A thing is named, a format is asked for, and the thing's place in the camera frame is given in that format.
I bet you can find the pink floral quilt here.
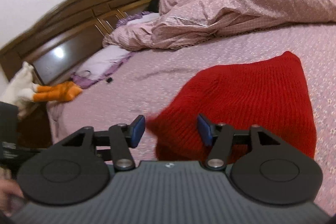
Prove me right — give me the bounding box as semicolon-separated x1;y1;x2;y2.
102;0;336;52

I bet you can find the wooden headboard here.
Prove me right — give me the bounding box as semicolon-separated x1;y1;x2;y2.
0;0;163;115

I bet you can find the dark cloth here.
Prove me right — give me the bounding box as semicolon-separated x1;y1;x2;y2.
146;0;161;14

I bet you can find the orange and white plush toy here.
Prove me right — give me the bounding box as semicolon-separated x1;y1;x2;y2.
0;61;83;120

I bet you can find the bed with pink floral sheet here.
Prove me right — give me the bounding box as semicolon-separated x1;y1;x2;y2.
47;21;336;216

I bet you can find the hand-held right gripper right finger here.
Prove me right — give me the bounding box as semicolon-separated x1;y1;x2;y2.
197;113;282;171

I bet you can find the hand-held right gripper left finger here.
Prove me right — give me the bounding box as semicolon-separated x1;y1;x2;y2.
62;114;146;171

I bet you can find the lilac ruffled pillow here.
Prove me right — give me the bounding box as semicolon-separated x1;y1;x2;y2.
115;11;159;28

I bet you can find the red knitted sweater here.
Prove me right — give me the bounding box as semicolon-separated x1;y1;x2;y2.
146;51;317;165

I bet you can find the person's left hand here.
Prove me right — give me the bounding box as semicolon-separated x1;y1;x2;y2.
0;179;25;214

